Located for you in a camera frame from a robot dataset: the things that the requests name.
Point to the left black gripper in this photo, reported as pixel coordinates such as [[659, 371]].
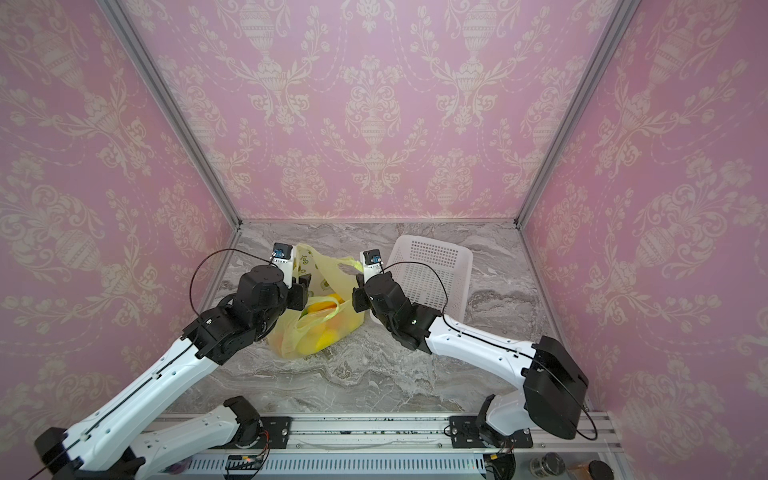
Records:
[[300, 290]]

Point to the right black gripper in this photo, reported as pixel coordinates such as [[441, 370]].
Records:
[[360, 297]]

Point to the white plastic basket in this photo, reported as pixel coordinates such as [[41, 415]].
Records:
[[433, 273]]

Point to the yellow-green plastic bag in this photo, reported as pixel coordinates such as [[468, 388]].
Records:
[[328, 316]]

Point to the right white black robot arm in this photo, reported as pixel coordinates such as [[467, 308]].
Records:
[[549, 386]]

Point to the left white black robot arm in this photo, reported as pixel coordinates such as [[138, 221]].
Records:
[[110, 443]]

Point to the glass jar metal lid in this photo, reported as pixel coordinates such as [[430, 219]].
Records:
[[547, 466]]

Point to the dark round lid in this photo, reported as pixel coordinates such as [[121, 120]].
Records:
[[599, 470]]

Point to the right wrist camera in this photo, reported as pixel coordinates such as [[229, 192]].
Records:
[[372, 263]]

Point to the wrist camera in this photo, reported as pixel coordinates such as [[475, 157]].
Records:
[[283, 256], [372, 263]]

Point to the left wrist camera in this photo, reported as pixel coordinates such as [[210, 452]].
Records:
[[283, 256]]

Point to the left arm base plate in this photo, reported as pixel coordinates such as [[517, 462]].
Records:
[[255, 430]]

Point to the aluminium mounting rail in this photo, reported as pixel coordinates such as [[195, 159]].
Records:
[[392, 446]]

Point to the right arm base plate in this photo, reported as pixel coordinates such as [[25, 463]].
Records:
[[467, 432]]

